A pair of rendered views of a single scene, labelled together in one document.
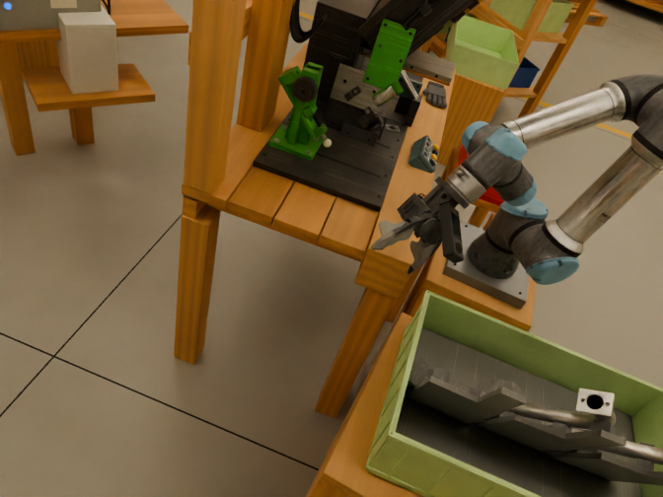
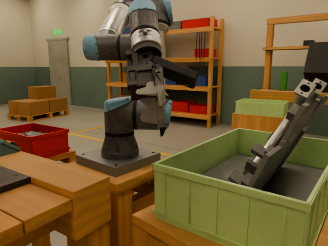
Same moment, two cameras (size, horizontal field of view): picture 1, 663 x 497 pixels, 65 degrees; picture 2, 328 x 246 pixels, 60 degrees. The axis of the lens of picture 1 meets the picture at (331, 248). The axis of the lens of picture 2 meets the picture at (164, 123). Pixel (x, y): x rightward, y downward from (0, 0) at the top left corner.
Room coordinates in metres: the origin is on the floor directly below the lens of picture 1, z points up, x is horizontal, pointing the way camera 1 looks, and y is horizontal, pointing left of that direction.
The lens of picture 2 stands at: (0.50, 0.39, 1.23)
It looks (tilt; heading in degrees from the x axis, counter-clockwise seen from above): 11 degrees down; 301
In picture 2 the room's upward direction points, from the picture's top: straight up
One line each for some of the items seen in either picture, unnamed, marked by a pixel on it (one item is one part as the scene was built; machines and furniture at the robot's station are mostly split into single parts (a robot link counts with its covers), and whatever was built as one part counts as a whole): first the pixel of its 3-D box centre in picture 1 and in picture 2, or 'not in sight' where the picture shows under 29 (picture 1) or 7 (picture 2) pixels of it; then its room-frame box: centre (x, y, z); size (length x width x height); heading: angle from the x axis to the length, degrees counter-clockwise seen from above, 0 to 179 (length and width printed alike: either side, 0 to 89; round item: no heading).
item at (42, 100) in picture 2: not in sight; (38, 102); (6.87, -4.04, 0.37); 1.20 x 0.80 x 0.74; 93
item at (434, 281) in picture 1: (482, 272); (120, 167); (1.22, -0.46, 0.83); 0.32 x 0.32 x 0.04; 81
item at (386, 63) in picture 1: (390, 53); not in sight; (1.76, 0.02, 1.17); 0.13 x 0.12 x 0.20; 178
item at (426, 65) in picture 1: (402, 56); not in sight; (1.91, -0.02, 1.11); 0.39 x 0.16 x 0.03; 88
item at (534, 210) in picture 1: (519, 221); (120, 113); (1.22, -0.47, 1.05); 0.13 x 0.12 x 0.14; 30
